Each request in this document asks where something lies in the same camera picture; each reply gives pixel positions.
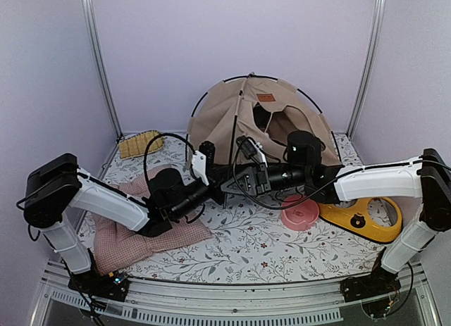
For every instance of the right aluminium frame post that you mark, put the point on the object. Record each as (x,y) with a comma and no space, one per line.
(374,36)

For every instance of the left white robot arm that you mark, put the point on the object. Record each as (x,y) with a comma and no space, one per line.
(61,183)

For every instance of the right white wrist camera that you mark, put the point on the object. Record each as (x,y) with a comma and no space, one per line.
(251,149)

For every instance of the left aluminium frame post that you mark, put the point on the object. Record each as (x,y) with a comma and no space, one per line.
(89,14)

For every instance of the beige fabric pet tent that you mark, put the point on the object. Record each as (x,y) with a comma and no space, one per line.
(264,125)

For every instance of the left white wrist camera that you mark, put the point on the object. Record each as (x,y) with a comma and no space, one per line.
(198,167)

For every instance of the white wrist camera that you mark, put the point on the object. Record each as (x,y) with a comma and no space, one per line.
(198,167)
(251,149)

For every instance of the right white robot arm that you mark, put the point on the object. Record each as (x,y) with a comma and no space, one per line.
(425,177)

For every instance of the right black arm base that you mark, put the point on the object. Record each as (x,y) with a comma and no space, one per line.
(376,283)

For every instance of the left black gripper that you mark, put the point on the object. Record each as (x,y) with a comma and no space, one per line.
(215,175)

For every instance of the black tent pole one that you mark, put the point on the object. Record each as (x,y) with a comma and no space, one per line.
(232,139)

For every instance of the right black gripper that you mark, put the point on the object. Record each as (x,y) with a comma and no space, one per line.
(256,180)

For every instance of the pink pet bowl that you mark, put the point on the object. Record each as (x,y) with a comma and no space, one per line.
(300,217)

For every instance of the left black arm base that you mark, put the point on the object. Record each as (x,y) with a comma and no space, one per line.
(91,284)

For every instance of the aluminium frame post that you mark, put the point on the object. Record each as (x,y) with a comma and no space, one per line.
(89,14)
(374,36)

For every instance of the green circuit board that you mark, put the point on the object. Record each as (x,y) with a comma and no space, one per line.
(118,277)

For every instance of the yellow double bowl stand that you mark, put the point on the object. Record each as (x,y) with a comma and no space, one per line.
(356,218)

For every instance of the woven scratcher tray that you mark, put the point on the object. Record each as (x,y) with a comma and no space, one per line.
(135,145)

